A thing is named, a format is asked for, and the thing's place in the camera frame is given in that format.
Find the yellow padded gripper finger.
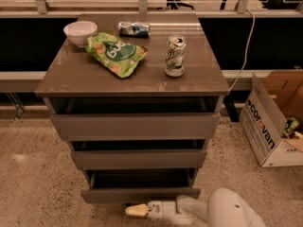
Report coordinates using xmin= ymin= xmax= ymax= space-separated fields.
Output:
xmin=125 ymin=203 xmax=149 ymax=218

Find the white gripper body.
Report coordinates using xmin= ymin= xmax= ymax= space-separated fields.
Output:
xmin=147 ymin=201 xmax=193 ymax=225

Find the grey bottom drawer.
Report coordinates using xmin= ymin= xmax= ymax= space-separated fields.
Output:
xmin=80 ymin=168 xmax=201 ymax=203

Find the grey drawer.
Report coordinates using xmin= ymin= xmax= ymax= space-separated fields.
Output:
xmin=80 ymin=168 xmax=201 ymax=203
xmin=68 ymin=140 xmax=206 ymax=170
xmin=49 ymin=96 xmax=222 ymax=142

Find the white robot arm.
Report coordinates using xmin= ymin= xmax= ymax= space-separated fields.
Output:
xmin=125 ymin=188 xmax=266 ymax=227

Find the grey middle drawer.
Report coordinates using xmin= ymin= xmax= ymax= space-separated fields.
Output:
xmin=68 ymin=140 xmax=206 ymax=170

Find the grey top drawer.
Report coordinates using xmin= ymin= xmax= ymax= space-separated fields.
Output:
xmin=49 ymin=96 xmax=222 ymax=142

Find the grey drawer cabinet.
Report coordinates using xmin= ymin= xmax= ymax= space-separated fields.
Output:
xmin=35 ymin=12 xmax=230 ymax=187

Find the green white soda can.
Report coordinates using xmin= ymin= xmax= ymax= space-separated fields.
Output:
xmin=165 ymin=35 xmax=187 ymax=77

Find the green item in box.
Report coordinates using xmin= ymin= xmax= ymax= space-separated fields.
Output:
xmin=282 ymin=116 xmax=300 ymax=138

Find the green snack bag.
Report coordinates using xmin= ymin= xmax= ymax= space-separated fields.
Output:
xmin=85 ymin=32 xmax=147 ymax=79

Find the corovan cardboard box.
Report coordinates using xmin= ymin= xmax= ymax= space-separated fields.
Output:
xmin=240 ymin=70 xmax=303 ymax=167

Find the crushed blue silver can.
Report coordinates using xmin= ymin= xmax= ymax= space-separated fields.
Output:
xmin=118 ymin=21 xmax=150 ymax=38

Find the white bowl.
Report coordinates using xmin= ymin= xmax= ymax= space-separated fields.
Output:
xmin=63 ymin=21 xmax=98 ymax=47

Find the white cable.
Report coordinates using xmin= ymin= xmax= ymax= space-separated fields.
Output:
xmin=228 ymin=9 xmax=256 ymax=93

